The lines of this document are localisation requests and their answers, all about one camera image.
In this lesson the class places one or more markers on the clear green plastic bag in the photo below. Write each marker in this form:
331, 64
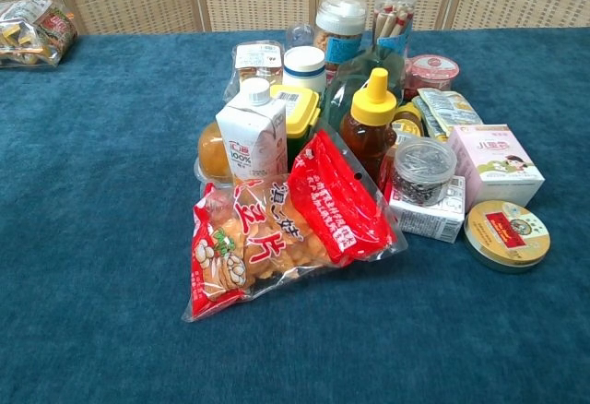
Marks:
343, 86

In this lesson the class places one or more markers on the clear jar white lid snacks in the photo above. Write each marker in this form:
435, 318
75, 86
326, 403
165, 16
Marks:
340, 30

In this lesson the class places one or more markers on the clear round tub dark beads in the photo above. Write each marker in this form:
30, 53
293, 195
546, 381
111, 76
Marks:
423, 171

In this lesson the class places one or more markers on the clear jar biscuit sticks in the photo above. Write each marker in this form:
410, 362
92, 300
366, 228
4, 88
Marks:
395, 19

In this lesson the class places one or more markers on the small honey jar yellow label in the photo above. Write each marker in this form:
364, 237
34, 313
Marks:
408, 122

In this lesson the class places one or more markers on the clear packaged bread box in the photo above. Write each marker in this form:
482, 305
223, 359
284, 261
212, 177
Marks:
256, 60

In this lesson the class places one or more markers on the white juice carton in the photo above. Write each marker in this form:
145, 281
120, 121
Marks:
251, 129

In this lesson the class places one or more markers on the orange jelly cup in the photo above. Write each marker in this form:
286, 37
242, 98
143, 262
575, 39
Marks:
213, 150

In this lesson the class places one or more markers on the white jar blue stripe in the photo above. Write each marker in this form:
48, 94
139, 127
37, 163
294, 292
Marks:
304, 69

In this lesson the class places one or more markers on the yellow lid green box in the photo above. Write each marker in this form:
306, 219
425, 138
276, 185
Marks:
299, 113

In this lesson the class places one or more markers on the honey bottle yellow cap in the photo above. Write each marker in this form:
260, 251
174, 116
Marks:
369, 132

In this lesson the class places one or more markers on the small white carton box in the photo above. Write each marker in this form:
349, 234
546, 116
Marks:
431, 222

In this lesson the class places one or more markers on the small clear plastic bottle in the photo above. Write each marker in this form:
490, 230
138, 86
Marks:
299, 35

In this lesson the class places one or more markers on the round gold tin red label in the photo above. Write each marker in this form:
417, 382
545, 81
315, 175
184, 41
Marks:
507, 235

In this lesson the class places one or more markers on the green sachet packet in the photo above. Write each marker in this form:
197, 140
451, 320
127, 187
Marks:
449, 109

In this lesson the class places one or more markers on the pink white carton box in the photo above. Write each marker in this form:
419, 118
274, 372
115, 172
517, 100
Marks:
500, 164

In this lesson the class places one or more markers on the blue velvet tablecloth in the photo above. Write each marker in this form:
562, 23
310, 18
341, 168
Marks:
101, 219

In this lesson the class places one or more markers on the red potato chip bag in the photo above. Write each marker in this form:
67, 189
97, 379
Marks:
276, 242

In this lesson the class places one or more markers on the clear bag of wrapped snacks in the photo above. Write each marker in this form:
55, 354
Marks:
32, 32

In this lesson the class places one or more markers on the pink yogurt cup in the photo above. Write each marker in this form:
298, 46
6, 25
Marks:
433, 74

